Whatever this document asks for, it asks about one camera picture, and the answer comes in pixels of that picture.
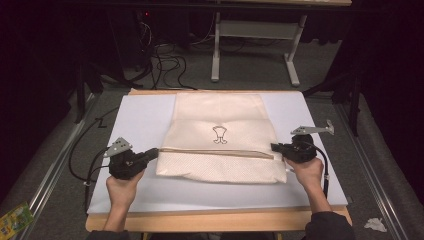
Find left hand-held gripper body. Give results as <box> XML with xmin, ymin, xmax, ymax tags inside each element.
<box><xmin>102</xmin><ymin>136</ymin><xmax>148</xmax><ymax>181</ymax></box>

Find tangle of black floor cables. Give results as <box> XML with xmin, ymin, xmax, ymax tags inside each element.
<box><xmin>132</xmin><ymin>19</ymin><xmax>198</xmax><ymax>92</ymax></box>

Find aluminium floor rail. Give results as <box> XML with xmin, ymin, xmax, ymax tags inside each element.
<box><xmin>18</xmin><ymin>92</ymin><xmax>98</xmax><ymax>240</ymax></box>
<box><xmin>334</xmin><ymin>102</ymin><xmax>410</xmax><ymax>240</ymax></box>

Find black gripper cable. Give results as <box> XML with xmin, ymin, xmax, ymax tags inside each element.
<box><xmin>308</xmin><ymin>141</ymin><xmax>331</xmax><ymax>199</ymax></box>
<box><xmin>68</xmin><ymin>105</ymin><xmax>120</xmax><ymax>213</ymax></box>

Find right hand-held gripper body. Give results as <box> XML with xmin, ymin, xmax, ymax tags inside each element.
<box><xmin>282</xmin><ymin>119</ymin><xmax>336</xmax><ymax>165</ymax></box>

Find cream mesh laundry bag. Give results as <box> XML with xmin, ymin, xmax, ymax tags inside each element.
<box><xmin>155</xmin><ymin>92</ymin><xmax>288</xmax><ymax>185</ymax></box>

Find person's right hand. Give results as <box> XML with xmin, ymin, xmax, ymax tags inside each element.
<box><xmin>284</xmin><ymin>156</ymin><xmax>325</xmax><ymax>192</ymax></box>

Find black metal stand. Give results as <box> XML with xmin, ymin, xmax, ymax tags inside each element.
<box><xmin>73</xmin><ymin>61</ymin><xmax>105</xmax><ymax>125</ymax></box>
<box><xmin>300</xmin><ymin>71</ymin><xmax>364</xmax><ymax>138</ymax></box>

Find person's left hand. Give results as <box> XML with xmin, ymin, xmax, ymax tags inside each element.
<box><xmin>105</xmin><ymin>169</ymin><xmax>146</xmax><ymax>210</ymax></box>

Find green printed packet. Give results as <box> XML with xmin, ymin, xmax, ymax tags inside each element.
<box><xmin>0</xmin><ymin>201</ymin><xmax>36</xmax><ymax>240</ymax></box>

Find crumpled white tissue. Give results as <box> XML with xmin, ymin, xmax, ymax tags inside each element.
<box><xmin>363</xmin><ymin>217</ymin><xmax>389</xmax><ymax>234</ymax></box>

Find wooden table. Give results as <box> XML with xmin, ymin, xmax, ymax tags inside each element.
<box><xmin>84</xmin><ymin>87</ymin><xmax>354</xmax><ymax>234</ymax></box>

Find white metal desk frame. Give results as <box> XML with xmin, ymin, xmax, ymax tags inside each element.
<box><xmin>210</xmin><ymin>12</ymin><xmax>310</xmax><ymax>88</ymax></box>

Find white foam board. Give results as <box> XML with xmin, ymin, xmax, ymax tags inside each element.
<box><xmin>86</xmin><ymin>91</ymin><xmax>349</xmax><ymax>215</ymax></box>

